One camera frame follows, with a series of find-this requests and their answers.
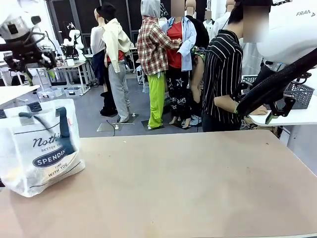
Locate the mannequin in black coat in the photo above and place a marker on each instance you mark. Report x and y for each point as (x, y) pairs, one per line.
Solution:
(199, 29)

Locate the mannequin red shirt blue overshirt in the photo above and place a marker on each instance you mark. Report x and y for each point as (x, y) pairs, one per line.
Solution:
(174, 54)

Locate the mannequin cream jacket black hat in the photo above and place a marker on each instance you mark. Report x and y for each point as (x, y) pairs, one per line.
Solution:
(115, 42)

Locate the person in black striped shirt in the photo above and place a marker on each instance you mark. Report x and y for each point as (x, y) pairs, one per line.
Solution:
(223, 74)

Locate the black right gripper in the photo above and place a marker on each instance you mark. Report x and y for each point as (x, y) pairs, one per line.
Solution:
(266, 74)

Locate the mannequin white top dark skirt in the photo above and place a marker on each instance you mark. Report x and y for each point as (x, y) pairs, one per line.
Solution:
(97, 39)

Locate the clear plastic storage bin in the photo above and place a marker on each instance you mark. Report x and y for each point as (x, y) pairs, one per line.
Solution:
(50, 92)
(73, 91)

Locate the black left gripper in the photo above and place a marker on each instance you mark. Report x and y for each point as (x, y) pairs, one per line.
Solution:
(24, 55)

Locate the mannequin plaid shirt green pants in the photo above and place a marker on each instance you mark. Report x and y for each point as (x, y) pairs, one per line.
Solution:
(151, 49)

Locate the figure in white polo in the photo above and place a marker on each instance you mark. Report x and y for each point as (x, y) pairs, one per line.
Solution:
(210, 29)

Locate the dark grey plastic basket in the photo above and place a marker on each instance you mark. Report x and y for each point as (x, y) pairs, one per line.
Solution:
(299, 96)
(250, 79)

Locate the wooden top desk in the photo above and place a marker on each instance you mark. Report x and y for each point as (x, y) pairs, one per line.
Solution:
(74, 65)

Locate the mannequin in white shirt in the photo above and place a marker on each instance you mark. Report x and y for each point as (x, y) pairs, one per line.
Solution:
(223, 22)

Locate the translucent white printed shopping bag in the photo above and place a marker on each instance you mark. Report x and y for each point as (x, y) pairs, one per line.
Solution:
(49, 161)

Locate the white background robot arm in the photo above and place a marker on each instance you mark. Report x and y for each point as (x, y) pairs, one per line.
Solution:
(74, 34)

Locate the person's right hand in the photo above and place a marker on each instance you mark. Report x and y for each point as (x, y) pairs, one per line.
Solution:
(258, 110)

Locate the person's right forearm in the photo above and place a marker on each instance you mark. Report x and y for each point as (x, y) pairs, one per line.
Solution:
(224, 104)

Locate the metal mannequin base plate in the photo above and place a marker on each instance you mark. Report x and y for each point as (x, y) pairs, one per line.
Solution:
(109, 127)
(146, 123)
(129, 121)

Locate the mannequin in floral shirt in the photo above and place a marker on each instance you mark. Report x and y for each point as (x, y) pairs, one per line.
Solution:
(198, 79)

